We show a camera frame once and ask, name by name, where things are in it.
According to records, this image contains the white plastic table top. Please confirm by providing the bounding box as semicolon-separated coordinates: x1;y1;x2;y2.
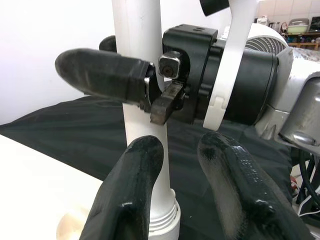
0;131;182;240

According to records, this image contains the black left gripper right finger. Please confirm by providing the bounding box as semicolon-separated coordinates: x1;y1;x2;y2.
196;131;313;240

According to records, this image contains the white standing fan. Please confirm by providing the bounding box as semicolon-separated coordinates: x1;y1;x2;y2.
223;22;291;68

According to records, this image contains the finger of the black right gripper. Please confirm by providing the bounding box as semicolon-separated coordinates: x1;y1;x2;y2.
54;47;157;113
98;34;118;54

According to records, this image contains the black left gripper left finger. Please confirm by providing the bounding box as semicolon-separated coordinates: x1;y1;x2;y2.
78;134;165;240

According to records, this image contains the black table cloth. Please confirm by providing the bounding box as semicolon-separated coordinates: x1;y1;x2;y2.
0;96;293;221

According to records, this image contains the white plastic table leg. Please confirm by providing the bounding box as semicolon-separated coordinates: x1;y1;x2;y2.
111;0;181;240

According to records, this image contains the pale green container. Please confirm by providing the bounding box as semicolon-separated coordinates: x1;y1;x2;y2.
287;17;311;35

